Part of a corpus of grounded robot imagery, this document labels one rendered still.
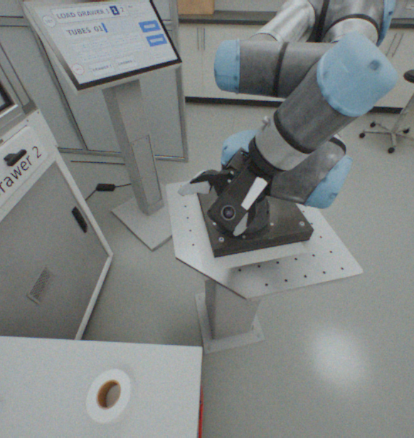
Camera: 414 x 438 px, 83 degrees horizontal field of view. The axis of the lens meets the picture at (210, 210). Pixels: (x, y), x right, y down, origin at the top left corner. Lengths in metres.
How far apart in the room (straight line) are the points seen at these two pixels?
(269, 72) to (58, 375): 0.63
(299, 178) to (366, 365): 1.15
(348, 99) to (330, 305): 1.32
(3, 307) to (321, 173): 0.95
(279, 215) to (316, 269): 0.17
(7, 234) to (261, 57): 0.84
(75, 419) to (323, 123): 0.58
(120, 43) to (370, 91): 1.07
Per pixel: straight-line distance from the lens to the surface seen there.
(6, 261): 0.95
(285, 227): 0.65
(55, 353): 0.61
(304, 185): 0.49
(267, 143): 0.33
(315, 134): 0.31
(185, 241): 0.65
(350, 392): 1.42
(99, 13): 1.29
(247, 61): 0.41
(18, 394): 0.62
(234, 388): 1.29
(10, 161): 0.85
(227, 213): 0.33
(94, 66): 1.15
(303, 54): 0.40
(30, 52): 2.45
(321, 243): 0.71
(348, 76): 0.29
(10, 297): 0.99
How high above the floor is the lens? 1.28
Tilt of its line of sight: 46 degrees down
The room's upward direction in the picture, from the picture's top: straight up
